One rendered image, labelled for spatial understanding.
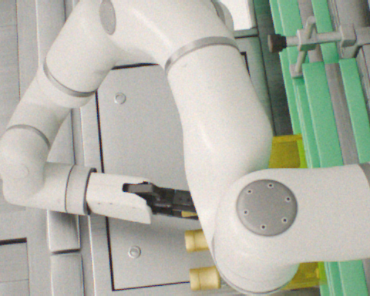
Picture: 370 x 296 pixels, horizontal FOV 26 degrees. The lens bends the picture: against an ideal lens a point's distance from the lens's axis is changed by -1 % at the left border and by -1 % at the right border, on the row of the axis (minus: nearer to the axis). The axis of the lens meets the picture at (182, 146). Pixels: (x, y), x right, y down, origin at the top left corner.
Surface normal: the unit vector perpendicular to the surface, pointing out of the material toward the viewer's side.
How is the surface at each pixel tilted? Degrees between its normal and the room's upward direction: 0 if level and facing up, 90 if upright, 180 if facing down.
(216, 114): 74
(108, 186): 86
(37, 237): 90
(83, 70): 85
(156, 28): 51
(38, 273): 90
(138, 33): 45
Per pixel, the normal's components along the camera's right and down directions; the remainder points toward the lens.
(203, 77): -0.30, -0.33
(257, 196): -0.07, -0.54
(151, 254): -0.02, -0.35
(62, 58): -0.61, 0.25
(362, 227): 0.09, 0.18
